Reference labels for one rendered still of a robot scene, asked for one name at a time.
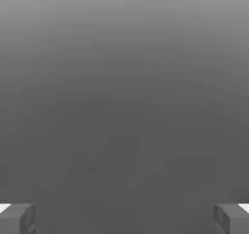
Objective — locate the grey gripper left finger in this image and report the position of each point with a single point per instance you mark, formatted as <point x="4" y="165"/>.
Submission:
<point x="15" y="218"/>

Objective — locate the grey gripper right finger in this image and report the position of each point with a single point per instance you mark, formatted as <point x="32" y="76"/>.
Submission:
<point x="233" y="218"/>

